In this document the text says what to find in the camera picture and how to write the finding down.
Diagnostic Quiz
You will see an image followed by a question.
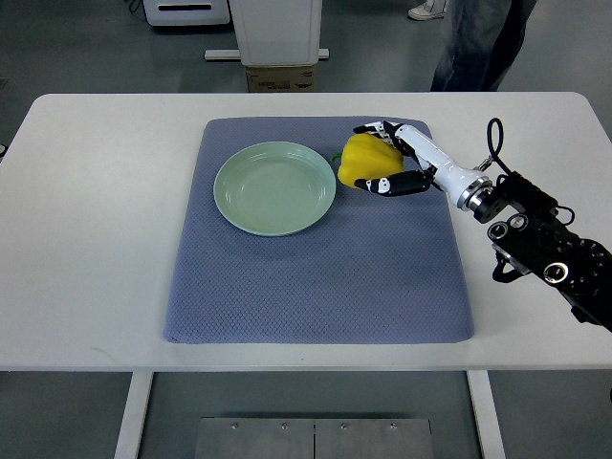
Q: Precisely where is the white appliance with slot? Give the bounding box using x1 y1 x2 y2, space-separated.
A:
142 0 230 27

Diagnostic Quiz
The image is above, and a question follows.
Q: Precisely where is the blue textured mat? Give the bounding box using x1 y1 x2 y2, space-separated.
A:
164 116 474 344

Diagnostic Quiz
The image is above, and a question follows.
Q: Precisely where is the white table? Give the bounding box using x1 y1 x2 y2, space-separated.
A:
1 93 611 458

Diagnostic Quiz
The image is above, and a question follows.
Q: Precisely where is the light green plate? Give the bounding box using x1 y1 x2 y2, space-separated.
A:
213 142 337 237

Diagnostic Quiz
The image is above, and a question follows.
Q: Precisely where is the cardboard box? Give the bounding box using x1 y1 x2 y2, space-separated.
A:
246 66 315 93

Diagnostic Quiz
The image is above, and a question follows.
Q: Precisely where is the yellow bell pepper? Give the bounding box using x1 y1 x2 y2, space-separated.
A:
338 134 404 188

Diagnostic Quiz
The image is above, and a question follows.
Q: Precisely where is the white pedestal column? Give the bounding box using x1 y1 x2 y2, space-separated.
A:
204 0 330 67

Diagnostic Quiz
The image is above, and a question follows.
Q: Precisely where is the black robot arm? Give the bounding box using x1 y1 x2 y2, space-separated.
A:
468 118 611 329

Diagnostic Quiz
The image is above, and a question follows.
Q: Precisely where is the metal base plate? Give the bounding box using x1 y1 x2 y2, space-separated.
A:
195 417 434 458

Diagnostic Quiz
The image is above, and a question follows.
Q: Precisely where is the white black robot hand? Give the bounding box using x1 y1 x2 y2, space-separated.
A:
354 120 492 211

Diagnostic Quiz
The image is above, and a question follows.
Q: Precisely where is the person in jeans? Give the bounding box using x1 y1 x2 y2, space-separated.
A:
430 0 536 92

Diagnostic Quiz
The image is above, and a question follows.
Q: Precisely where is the white sneaker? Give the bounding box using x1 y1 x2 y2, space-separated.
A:
407 0 448 21

